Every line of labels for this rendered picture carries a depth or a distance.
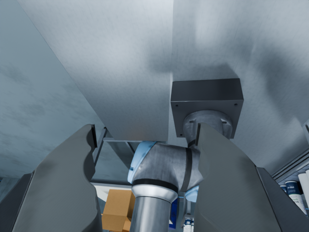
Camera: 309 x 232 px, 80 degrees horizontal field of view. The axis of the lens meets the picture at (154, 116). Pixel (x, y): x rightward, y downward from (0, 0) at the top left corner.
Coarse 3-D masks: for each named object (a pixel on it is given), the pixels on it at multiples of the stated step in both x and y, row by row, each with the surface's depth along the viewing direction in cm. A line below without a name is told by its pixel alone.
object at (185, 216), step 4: (184, 192) 300; (184, 196) 297; (184, 200) 293; (188, 200) 236; (184, 204) 290; (188, 204) 233; (184, 208) 287; (188, 208) 230; (184, 212) 283; (188, 212) 228; (184, 216) 228; (188, 216) 222; (192, 216) 222; (184, 220) 221; (180, 228) 276
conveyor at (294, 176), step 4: (308, 164) 80; (300, 168) 84; (304, 168) 83; (308, 168) 83; (296, 172) 87; (300, 172) 87; (288, 176) 92; (292, 176) 91; (296, 176) 91; (284, 180) 97; (296, 180) 95; (280, 184) 101; (284, 184) 101
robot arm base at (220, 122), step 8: (200, 112) 54; (208, 112) 54; (216, 112) 54; (184, 120) 59; (192, 120) 55; (200, 120) 53; (208, 120) 52; (216, 120) 52; (224, 120) 53; (184, 128) 58; (192, 128) 55; (216, 128) 52; (224, 128) 54; (232, 128) 56; (192, 136) 54; (224, 136) 52; (192, 144) 52
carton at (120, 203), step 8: (112, 192) 198; (120, 192) 195; (128, 192) 193; (112, 200) 193; (120, 200) 190; (128, 200) 188; (104, 208) 190; (112, 208) 188; (120, 208) 185; (128, 208) 184; (104, 216) 185; (112, 216) 182; (120, 216) 180; (128, 216) 182; (104, 224) 179; (112, 224) 177; (120, 224) 175; (128, 224) 207
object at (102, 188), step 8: (104, 128) 253; (104, 136) 244; (128, 144) 239; (96, 152) 228; (96, 160) 224; (96, 184) 199; (104, 184) 197; (112, 184) 195; (120, 184) 199; (128, 184) 197; (104, 192) 219; (104, 200) 257
